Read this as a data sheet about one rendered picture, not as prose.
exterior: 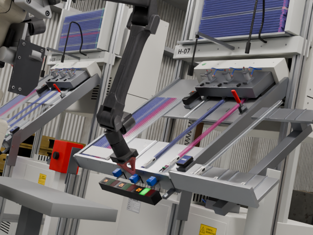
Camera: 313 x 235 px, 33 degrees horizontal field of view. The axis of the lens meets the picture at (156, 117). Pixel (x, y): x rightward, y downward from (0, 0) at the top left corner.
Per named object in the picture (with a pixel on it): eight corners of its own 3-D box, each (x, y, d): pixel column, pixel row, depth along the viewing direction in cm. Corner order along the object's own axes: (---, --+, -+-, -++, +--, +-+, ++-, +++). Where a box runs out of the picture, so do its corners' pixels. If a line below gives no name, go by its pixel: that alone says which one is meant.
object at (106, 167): (175, 192, 184) (167, 176, 182) (80, 168, 236) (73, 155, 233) (178, 190, 185) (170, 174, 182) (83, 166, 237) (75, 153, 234)
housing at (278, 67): (283, 96, 218) (273, 66, 213) (202, 94, 257) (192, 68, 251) (294, 86, 222) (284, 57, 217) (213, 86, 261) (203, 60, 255)
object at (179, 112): (241, 132, 203) (236, 121, 201) (139, 121, 255) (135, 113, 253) (288, 89, 220) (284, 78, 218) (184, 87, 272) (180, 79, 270)
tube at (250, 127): (189, 183, 162) (187, 181, 161) (186, 183, 163) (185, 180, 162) (282, 102, 188) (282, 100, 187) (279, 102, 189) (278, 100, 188)
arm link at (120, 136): (99, 131, 189) (109, 131, 185) (111, 120, 194) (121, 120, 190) (107, 147, 192) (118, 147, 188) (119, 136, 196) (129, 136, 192)
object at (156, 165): (175, 184, 184) (172, 177, 183) (80, 161, 236) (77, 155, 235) (209, 153, 193) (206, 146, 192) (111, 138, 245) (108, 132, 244)
